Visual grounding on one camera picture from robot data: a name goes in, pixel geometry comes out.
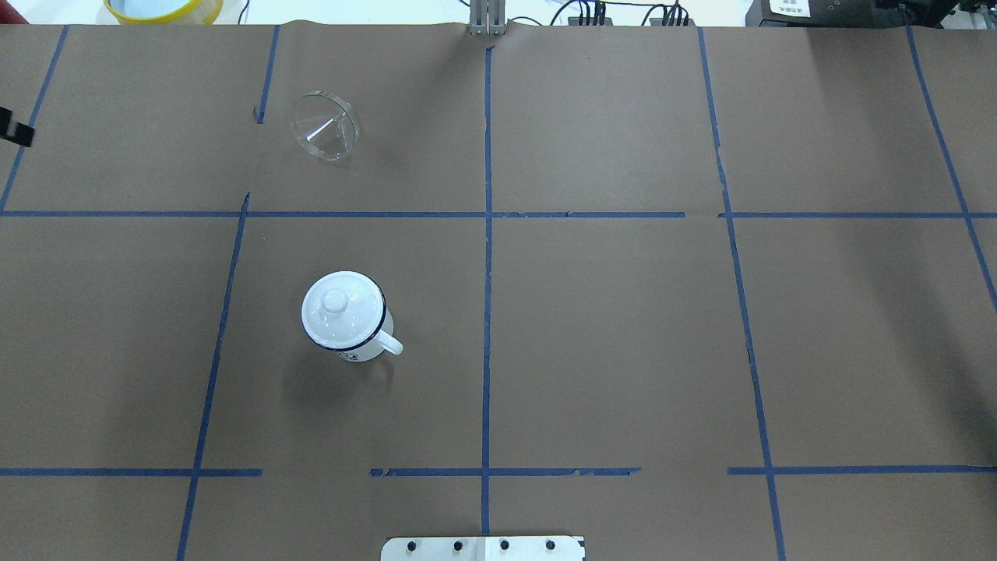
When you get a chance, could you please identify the white enamel cup lid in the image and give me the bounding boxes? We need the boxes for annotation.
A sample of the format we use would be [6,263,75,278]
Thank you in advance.
[301,270,387,351]

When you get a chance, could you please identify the white enamel cup blue rim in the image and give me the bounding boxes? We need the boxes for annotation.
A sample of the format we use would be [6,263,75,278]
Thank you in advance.
[302,270,404,364]

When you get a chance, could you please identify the yellow tape roll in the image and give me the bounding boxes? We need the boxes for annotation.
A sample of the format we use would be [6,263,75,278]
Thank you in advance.
[103,1,225,25]

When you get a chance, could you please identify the black computer box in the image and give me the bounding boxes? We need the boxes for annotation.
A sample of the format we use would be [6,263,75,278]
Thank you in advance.
[745,0,959,29]

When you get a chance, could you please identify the grey aluminium frame post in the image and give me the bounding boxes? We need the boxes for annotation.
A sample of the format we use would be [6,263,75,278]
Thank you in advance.
[463,0,508,36]

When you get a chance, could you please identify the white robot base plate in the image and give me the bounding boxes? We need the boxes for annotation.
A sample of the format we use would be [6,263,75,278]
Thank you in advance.
[380,535,587,560]

